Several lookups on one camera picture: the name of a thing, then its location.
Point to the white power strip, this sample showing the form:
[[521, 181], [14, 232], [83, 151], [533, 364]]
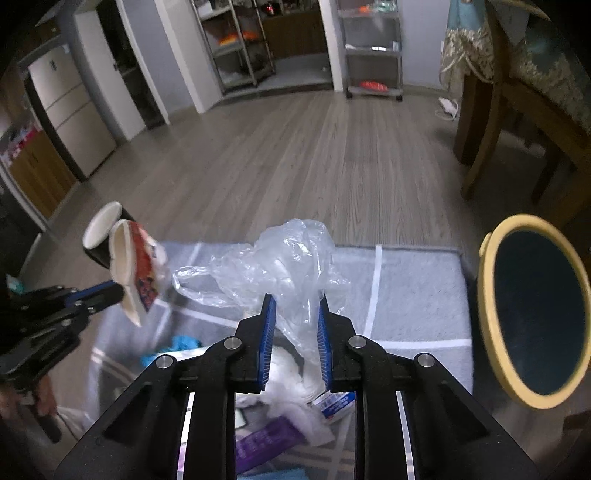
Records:
[[448, 107]]

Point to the beige refrigerator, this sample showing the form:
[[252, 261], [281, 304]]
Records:
[[69, 110]]

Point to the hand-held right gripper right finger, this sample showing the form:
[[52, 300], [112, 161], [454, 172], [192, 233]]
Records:
[[324, 350]]

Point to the brown wooden cabinet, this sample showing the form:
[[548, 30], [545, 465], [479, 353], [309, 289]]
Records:
[[37, 175]]

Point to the grey rolling shelf cart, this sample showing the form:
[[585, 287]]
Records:
[[371, 50]]

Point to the grey rug with white lines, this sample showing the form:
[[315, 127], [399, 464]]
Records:
[[406, 300]]

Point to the yellow rimmed dark bin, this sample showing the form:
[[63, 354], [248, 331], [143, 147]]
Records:
[[535, 314]]

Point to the clear plastic bag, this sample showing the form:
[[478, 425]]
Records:
[[286, 258]]

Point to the purple snack packet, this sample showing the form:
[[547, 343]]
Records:
[[263, 443]]

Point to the black paper cup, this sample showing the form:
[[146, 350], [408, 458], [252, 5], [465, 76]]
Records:
[[99, 230]]

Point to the wooden chair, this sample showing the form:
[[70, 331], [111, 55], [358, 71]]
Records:
[[489, 138]]

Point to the red printed paper noodle cup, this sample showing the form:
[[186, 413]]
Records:
[[143, 267]]

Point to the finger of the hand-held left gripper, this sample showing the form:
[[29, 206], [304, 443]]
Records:
[[94, 297]]

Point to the orange item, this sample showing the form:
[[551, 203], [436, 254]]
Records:
[[373, 86]]

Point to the small white blue carton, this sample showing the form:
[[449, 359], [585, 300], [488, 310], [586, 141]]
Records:
[[337, 406]]

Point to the blue wrapper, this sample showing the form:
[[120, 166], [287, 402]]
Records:
[[182, 344]]

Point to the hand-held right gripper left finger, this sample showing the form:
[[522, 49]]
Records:
[[268, 341]]

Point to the white tissue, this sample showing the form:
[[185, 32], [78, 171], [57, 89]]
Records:
[[286, 374]]

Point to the white tall cabinet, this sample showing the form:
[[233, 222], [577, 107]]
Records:
[[99, 69]]

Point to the person's left hand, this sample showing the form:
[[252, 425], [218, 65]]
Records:
[[46, 397]]

